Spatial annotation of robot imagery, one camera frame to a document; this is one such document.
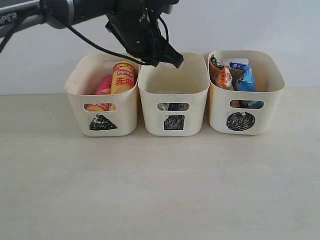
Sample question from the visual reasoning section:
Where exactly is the orange noodle packet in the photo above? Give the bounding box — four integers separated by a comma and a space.
209, 55, 234, 91

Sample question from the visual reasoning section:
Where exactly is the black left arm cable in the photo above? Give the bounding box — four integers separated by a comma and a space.
0, 0, 171, 66

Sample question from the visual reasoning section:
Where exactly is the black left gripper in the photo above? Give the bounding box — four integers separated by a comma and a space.
106, 0, 184, 69

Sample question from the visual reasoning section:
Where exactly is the middle cream plastic bin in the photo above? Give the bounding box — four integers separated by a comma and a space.
138, 52, 210, 137

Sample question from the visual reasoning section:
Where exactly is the blue white milk carton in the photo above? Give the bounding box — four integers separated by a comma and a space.
157, 103, 190, 111

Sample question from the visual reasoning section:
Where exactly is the right cream plastic bin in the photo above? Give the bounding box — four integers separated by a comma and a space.
208, 50, 286, 136

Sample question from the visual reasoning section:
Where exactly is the pink chips can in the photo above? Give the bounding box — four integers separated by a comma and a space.
85, 75, 113, 112

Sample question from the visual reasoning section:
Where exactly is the yellow chips can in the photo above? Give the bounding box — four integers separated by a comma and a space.
110, 61, 136, 95

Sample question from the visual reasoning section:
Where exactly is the blue noodle packet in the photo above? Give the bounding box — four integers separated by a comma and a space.
229, 62, 261, 109

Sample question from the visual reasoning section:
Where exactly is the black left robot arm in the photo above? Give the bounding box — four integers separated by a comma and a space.
0, 0, 184, 68

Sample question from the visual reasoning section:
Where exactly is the left cream plastic bin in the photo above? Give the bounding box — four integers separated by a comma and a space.
64, 52, 139, 137

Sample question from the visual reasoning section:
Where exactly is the cream plastic bin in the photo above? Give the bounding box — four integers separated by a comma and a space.
64, 52, 139, 137
208, 50, 286, 136
138, 52, 210, 137

